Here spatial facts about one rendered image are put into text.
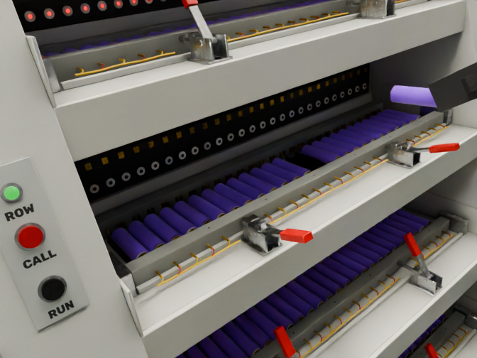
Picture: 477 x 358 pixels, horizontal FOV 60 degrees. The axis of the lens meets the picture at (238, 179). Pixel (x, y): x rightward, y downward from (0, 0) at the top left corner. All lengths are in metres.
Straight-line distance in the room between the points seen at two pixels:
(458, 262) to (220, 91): 0.52
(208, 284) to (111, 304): 0.10
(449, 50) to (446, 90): 0.32
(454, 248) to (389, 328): 0.23
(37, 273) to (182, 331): 0.14
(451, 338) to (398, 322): 0.28
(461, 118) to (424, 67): 0.11
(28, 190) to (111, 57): 0.16
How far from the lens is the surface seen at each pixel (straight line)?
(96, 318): 0.37
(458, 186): 0.83
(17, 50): 0.34
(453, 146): 0.58
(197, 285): 0.42
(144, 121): 0.37
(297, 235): 0.39
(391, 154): 0.63
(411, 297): 0.69
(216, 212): 0.49
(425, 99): 0.47
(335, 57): 0.51
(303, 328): 0.60
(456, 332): 0.94
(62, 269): 0.35
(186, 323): 0.41
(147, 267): 0.42
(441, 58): 0.78
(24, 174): 0.33
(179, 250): 0.43
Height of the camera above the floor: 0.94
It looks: 14 degrees down
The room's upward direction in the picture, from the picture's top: 16 degrees counter-clockwise
